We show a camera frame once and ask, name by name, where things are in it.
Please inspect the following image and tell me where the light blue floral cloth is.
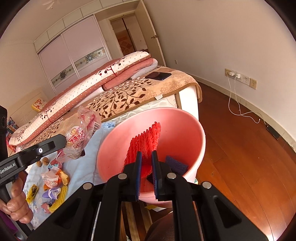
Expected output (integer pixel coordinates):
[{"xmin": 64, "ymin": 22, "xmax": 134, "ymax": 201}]
[{"xmin": 23, "ymin": 121, "xmax": 115, "ymax": 229}]

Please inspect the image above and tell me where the wall power outlet strip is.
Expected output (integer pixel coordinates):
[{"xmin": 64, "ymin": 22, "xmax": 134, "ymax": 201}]
[{"xmin": 224, "ymin": 68, "xmax": 257, "ymax": 90}]

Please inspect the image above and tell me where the person's left hand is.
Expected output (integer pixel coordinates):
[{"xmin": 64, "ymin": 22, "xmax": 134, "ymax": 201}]
[{"xmin": 0, "ymin": 178, "xmax": 33, "ymax": 224}]

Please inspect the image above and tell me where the red foam fruit net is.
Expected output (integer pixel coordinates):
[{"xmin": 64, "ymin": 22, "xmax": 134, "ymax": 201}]
[{"xmin": 125, "ymin": 121, "xmax": 161, "ymax": 180}]

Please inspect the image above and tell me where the white charging cable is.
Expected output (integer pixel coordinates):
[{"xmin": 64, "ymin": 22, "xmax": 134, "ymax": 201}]
[{"xmin": 227, "ymin": 74, "xmax": 269, "ymax": 126}]

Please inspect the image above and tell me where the white wardrobe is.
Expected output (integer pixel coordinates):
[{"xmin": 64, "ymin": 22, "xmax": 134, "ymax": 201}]
[{"xmin": 34, "ymin": 1, "xmax": 138, "ymax": 95}]

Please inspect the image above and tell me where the colourful patterned pillow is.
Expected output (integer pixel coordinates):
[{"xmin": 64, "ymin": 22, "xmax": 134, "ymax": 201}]
[{"xmin": 6, "ymin": 117, "xmax": 19, "ymax": 134}]

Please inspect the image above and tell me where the yellow plastic wrapper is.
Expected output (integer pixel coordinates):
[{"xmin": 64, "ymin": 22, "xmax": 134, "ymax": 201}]
[{"xmin": 26, "ymin": 184, "xmax": 39, "ymax": 204}]

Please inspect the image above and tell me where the yellow patterned pillow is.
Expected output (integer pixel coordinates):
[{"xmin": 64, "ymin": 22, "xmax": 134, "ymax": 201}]
[{"xmin": 31, "ymin": 98, "xmax": 47, "ymax": 112}]

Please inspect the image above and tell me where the dark blue foam pad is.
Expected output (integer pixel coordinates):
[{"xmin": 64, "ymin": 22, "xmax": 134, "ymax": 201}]
[{"xmin": 165, "ymin": 156, "xmax": 188, "ymax": 176}]

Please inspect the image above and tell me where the black device on floor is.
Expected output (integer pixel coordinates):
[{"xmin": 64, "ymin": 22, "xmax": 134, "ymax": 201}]
[{"xmin": 266, "ymin": 125, "xmax": 280, "ymax": 140}]

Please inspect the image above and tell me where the clear snack wrapper bag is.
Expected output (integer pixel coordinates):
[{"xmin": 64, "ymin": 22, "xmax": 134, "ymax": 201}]
[{"xmin": 56, "ymin": 106, "xmax": 101, "ymax": 163}]

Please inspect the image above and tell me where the walnut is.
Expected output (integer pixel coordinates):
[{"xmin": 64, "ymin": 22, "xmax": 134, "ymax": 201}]
[
  {"xmin": 42, "ymin": 157, "xmax": 50, "ymax": 166},
  {"xmin": 36, "ymin": 160, "xmax": 42, "ymax": 167}
]

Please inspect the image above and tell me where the purple wrapper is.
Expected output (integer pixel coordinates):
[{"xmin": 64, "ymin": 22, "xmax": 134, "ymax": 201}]
[{"xmin": 42, "ymin": 187, "xmax": 61, "ymax": 200}]

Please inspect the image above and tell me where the beige leaf pattern blanket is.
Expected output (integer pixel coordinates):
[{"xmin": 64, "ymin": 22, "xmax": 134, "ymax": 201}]
[{"xmin": 23, "ymin": 66, "xmax": 203, "ymax": 149}]

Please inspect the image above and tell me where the pink plastic bucket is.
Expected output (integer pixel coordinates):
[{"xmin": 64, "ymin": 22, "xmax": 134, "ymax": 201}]
[{"xmin": 97, "ymin": 108, "xmax": 206, "ymax": 208}]

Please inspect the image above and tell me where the black smartphone on bed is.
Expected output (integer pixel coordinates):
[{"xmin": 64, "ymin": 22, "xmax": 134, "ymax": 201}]
[{"xmin": 145, "ymin": 72, "xmax": 171, "ymax": 81}]

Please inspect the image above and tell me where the red pink wrapper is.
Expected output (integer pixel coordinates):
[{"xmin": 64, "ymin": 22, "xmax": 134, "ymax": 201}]
[{"xmin": 41, "ymin": 166, "xmax": 60, "ymax": 189}]

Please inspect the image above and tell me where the white bedroom door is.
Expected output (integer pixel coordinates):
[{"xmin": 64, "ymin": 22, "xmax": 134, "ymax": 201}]
[{"xmin": 135, "ymin": 1, "xmax": 166, "ymax": 66}]

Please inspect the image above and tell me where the folded pink dotted quilt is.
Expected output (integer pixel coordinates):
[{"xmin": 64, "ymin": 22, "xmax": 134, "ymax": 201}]
[{"xmin": 9, "ymin": 51, "xmax": 156, "ymax": 147}]

